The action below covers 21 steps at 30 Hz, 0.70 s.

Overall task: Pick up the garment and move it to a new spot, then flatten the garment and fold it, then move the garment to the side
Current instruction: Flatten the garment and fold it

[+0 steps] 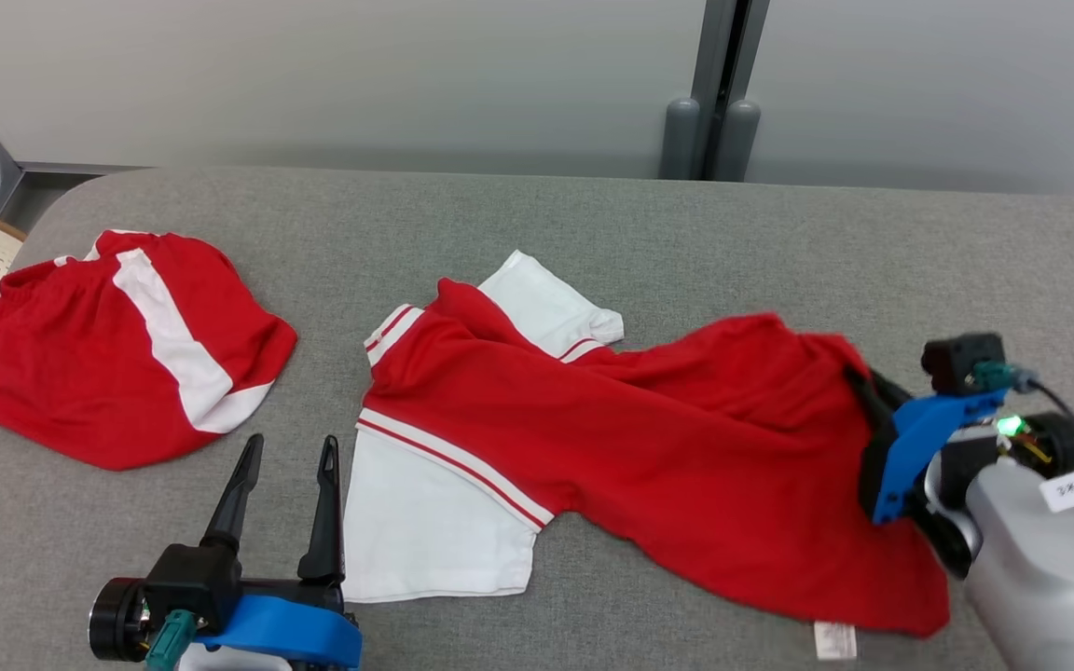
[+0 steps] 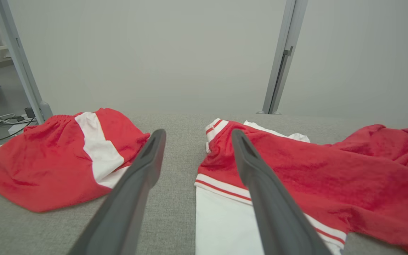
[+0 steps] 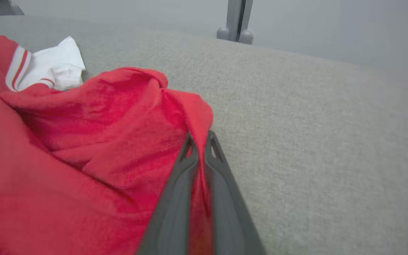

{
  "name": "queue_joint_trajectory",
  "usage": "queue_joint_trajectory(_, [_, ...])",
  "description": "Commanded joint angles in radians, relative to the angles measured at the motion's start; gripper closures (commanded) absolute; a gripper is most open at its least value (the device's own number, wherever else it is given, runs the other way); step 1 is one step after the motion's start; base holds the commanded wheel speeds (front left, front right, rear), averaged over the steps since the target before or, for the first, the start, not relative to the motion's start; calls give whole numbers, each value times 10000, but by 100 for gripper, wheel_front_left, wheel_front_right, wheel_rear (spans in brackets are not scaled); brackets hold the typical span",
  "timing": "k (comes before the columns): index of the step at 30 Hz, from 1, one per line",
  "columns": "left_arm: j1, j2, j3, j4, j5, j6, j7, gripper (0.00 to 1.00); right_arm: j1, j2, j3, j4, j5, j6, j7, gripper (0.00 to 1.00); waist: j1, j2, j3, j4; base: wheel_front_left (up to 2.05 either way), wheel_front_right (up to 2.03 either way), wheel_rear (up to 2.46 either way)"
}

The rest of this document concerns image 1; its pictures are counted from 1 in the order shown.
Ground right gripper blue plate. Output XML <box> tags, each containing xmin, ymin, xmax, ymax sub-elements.
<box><xmin>843</xmin><ymin>366</ymin><xmax>1074</xmax><ymax>526</ymax></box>

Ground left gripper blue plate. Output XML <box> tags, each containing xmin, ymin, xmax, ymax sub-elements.
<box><xmin>88</xmin><ymin>433</ymin><xmax>363</xmax><ymax>670</ymax></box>

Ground red jersey with white sleeves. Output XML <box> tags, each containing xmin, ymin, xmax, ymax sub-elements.
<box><xmin>341</xmin><ymin>250</ymin><xmax>953</xmax><ymax>661</ymax></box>

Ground red shorts with white stripe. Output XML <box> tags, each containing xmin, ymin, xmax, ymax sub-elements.
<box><xmin>0</xmin><ymin>229</ymin><xmax>298</xmax><ymax>471</ymax></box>

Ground right black cable teal plug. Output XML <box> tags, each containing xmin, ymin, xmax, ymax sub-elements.
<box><xmin>971</xmin><ymin>362</ymin><xmax>1074</xmax><ymax>523</ymax></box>

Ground black cable teal plug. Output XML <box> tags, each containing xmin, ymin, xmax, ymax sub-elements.
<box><xmin>144</xmin><ymin>610</ymin><xmax>199</xmax><ymax>671</ymax></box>
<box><xmin>971</xmin><ymin>362</ymin><xmax>1074</xmax><ymax>523</ymax></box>

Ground left black cable teal plug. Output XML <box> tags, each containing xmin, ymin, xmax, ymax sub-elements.
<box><xmin>144</xmin><ymin>610</ymin><xmax>199</xmax><ymax>671</ymax></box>

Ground grey partition post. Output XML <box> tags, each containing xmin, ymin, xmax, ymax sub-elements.
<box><xmin>660</xmin><ymin>0</ymin><xmax>771</xmax><ymax>183</ymax></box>

